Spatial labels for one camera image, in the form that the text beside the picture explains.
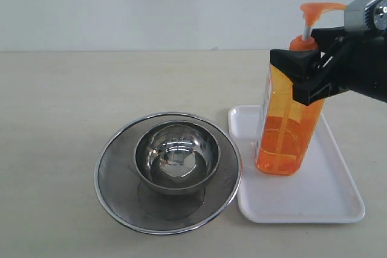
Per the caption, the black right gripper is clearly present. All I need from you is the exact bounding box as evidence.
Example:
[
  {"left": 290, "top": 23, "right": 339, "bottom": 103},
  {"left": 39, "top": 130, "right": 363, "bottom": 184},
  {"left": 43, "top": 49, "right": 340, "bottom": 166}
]
[{"left": 270, "top": 27, "right": 386, "bottom": 106}]

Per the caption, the orange soap pump bottle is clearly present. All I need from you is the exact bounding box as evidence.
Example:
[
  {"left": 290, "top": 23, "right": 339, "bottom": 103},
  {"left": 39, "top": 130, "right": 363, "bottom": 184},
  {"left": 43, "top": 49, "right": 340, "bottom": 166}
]
[{"left": 255, "top": 2, "right": 347, "bottom": 178}]

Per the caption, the small stainless steel bowl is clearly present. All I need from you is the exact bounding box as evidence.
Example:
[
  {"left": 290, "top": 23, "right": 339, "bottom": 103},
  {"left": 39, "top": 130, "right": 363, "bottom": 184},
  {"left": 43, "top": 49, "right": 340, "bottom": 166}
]
[{"left": 134, "top": 119, "right": 221, "bottom": 196}]

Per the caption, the white rectangular plastic tray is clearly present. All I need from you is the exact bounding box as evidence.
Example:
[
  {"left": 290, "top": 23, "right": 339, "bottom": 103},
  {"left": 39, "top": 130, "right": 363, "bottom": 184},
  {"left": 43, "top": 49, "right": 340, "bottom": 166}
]
[{"left": 228, "top": 105, "right": 365, "bottom": 224}]

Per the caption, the large steel mesh strainer basin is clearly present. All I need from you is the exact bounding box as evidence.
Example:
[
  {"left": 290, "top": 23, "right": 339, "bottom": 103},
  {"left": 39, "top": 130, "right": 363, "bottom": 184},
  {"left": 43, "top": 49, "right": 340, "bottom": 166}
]
[{"left": 94, "top": 112, "right": 242, "bottom": 235}]

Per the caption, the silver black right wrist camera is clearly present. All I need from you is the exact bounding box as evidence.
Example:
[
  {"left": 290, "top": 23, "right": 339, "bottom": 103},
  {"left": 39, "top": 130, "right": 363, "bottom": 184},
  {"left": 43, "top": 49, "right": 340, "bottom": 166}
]
[{"left": 344, "top": 0, "right": 386, "bottom": 37}]

